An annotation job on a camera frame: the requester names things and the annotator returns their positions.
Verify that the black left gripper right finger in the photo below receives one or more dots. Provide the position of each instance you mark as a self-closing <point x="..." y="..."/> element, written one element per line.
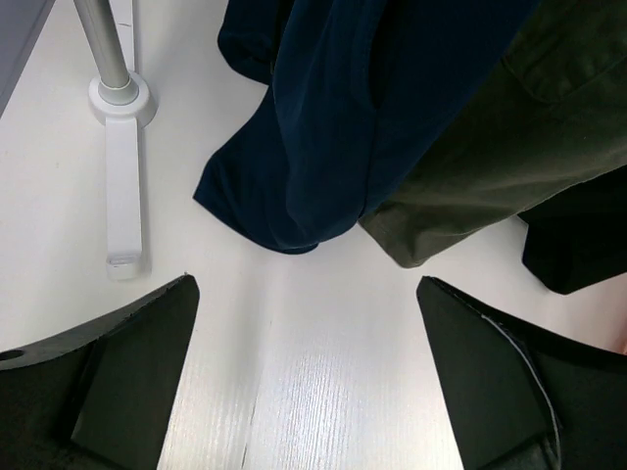
<point x="519" y="396"/>

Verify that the olive green shorts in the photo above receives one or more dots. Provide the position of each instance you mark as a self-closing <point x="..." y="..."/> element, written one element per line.
<point x="551" y="114"/>

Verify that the navy blue shorts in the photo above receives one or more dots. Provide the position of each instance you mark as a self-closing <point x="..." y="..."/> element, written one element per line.
<point x="356" y="93"/>

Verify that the white clothes rack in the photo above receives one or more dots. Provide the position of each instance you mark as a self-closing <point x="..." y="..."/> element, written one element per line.
<point x="121" y="100"/>

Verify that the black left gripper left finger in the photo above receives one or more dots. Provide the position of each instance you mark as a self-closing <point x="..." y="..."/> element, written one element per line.
<point x="100" y="395"/>

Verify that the black shorts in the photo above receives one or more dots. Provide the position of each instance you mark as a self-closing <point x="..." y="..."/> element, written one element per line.
<point x="578" y="238"/>

